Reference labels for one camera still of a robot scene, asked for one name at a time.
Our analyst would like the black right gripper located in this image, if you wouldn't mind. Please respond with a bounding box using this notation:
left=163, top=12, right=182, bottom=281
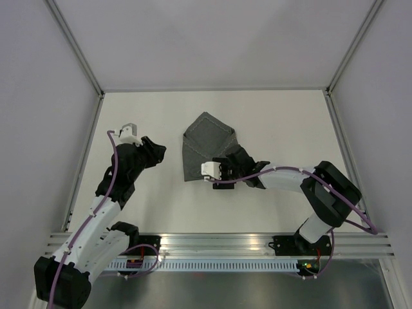
left=212, top=157, right=243, bottom=190

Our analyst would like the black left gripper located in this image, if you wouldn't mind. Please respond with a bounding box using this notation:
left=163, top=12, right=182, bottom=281
left=129, top=136, right=166, bottom=182

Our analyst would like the grey cloth napkin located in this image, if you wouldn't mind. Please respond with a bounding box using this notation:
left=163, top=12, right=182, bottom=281
left=182, top=112, right=238, bottom=182

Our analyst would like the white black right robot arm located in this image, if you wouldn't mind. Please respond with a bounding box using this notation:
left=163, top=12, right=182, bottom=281
left=201, top=145, right=362, bottom=254

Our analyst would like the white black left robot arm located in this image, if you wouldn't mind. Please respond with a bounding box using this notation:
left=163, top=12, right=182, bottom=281
left=33, top=136, right=166, bottom=308

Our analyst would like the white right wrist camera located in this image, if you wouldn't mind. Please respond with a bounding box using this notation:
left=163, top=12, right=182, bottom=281
left=201, top=158, right=228, bottom=180

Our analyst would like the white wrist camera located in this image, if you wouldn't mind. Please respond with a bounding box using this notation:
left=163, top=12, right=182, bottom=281
left=201, top=158, right=228, bottom=180
left=113, top=123, right=142, bottom=147

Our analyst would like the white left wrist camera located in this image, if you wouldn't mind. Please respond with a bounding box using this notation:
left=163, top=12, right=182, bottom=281
left=113, top=123, right=142, bottom=147

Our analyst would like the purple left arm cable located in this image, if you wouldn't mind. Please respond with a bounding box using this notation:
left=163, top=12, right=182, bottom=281
left=48, top=129, right=160, bottom=309

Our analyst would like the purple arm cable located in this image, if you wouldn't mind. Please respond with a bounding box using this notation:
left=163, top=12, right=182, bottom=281
left=209, top=165, right=380, bottom=281
left=48, top=129, right=160, bottom=309

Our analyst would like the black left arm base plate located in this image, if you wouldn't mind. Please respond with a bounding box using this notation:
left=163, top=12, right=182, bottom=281
left=121, top=234, right=161, bottom=258

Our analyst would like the aluminium frame rail front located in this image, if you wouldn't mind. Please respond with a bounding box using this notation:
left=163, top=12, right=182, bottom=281
left=44, top=232, right=395, bottom=258

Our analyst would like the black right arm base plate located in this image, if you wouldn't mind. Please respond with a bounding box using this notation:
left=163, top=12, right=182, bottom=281
left=268, top=235, right=332, bottom=257

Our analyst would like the white slotted cable duct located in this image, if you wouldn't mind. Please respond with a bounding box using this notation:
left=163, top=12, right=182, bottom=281
left=105, top=259, right=299, bottom=272

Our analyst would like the aluminium post back left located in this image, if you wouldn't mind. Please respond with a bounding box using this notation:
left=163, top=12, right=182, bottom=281
left=44, top=0, right=104, bottom=98

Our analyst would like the aluminium post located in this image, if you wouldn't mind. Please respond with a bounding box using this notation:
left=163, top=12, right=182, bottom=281
left=324, top=0, right=386, bottom=96
left=44, top=0, right=104, bottom=98

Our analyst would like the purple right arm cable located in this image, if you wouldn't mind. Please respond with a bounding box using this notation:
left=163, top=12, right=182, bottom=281
left=209, top=165, right=380, bottom=281

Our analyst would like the aluminium post back right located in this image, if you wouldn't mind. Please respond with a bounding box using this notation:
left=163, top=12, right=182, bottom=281
left=324, top=0, right=386, bottom=96

